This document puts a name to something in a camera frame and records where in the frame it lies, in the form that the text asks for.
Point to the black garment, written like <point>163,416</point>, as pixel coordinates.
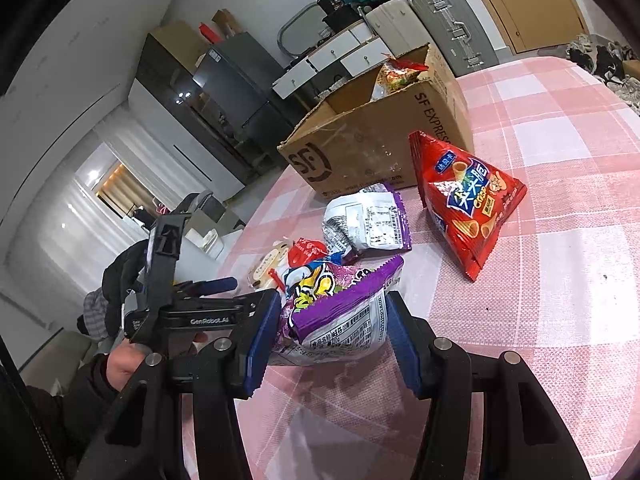
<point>122,270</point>

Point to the grey white snack bag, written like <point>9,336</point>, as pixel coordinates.
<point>370,220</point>

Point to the grey refrigerator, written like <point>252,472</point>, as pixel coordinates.
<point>235,85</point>

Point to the red packet with white circle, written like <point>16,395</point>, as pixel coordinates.
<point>306,251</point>

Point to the white wardrobe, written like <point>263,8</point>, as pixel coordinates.
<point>180,145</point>

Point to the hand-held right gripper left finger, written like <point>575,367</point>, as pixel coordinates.
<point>257,345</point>

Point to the white canister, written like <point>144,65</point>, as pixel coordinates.
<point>206,242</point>

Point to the black printed bag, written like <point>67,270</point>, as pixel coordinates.
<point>332,0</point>

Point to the red triangular snack bag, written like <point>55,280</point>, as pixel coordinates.
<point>470,200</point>

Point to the person's left hand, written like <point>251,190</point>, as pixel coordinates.
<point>125,360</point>

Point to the person's left forearm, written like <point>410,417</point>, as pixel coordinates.
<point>60,410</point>

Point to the brown cardboard box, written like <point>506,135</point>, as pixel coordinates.
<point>370,150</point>

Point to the dark tall cabinet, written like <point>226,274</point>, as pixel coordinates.
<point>165,80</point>

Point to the red paper bag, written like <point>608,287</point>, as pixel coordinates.
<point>209,32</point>

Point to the white curtain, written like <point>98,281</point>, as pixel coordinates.
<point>45,220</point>

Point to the silver suitcase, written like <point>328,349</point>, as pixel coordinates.
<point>450,20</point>

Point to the tan wooden door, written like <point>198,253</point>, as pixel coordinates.
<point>525,5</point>

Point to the brown paper bag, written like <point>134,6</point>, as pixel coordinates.
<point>225,22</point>

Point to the small cardboard box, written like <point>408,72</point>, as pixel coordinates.
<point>215,210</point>

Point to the orange noodle snack bag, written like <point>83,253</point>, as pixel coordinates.
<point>395,82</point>

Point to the white drawer desk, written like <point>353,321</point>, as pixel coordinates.
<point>325,60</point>

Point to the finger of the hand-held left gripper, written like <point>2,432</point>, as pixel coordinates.
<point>215,285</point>
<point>252,302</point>

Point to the oval mirror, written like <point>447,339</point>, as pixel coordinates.
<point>300,30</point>

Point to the dark cloth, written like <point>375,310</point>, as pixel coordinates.
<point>192,201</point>

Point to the plaid cloth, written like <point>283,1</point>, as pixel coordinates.
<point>95,312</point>

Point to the beige suitcase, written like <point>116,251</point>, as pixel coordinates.
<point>395,20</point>

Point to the pile of sneakers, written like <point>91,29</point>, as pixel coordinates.
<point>605,65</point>

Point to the white pastry packet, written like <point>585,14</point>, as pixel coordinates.
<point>267,265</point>

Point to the purple cartoon snack bag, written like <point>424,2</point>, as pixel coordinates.
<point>340,310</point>

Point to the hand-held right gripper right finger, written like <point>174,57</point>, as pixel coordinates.
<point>402,345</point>

